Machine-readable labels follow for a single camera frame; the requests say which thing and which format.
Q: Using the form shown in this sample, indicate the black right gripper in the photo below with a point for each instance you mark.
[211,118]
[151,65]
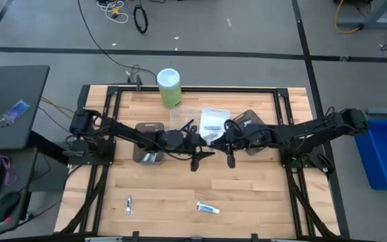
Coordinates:
[240,138]

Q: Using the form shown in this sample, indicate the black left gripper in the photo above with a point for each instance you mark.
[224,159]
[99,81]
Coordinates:
[195,142]

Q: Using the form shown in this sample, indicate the dark blue razor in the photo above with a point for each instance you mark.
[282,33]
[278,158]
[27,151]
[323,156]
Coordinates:
[187,123]

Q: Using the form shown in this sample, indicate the teal toothbrush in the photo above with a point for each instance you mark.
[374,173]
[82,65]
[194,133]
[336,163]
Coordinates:
[156,157]

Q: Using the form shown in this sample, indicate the white toothpaste tube red end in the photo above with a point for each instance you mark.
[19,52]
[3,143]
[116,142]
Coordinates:
[208,208]

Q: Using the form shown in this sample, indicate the clear toothbrush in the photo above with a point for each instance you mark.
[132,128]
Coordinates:
[147,158]

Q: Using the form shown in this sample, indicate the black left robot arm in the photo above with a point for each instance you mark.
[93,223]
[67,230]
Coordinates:
[129,132]

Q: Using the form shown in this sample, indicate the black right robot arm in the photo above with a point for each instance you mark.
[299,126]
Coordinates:
[314,129]

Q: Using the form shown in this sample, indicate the white plastic bin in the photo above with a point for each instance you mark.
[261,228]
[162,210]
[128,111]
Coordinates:
[213,116]

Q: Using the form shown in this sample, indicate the dark smoky plastic bin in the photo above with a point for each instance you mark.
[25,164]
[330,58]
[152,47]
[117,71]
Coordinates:
[247,116]

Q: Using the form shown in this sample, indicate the clear plastic bin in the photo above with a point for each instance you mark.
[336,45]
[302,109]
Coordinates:
[176,117]

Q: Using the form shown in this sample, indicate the grey translucent plastic bin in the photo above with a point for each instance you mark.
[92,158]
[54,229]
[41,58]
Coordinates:
[139,158]

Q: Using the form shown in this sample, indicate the green disinfecting wipes canister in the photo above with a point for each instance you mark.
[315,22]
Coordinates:
[170,90]

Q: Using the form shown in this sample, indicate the blue plastic tub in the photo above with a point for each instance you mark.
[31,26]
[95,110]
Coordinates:
[381,154]

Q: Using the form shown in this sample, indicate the dark grey desk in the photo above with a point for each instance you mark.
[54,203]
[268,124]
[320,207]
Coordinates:
[19,174]

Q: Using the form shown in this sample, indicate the clear badge holder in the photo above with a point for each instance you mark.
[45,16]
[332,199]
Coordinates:
[17,110]

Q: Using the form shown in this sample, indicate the large black desk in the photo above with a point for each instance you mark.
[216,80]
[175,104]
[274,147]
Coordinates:
[12,101]

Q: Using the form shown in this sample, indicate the black computer mouse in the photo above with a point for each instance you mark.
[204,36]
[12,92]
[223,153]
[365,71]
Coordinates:
[5,206]

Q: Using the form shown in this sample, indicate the black aluminium rig frame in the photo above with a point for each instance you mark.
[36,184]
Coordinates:
[197,89]

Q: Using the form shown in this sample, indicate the black clamp post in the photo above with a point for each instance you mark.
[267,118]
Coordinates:
[138,82]

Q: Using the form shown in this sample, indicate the grey desk leg frame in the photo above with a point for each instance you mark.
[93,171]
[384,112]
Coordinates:
[371,21]

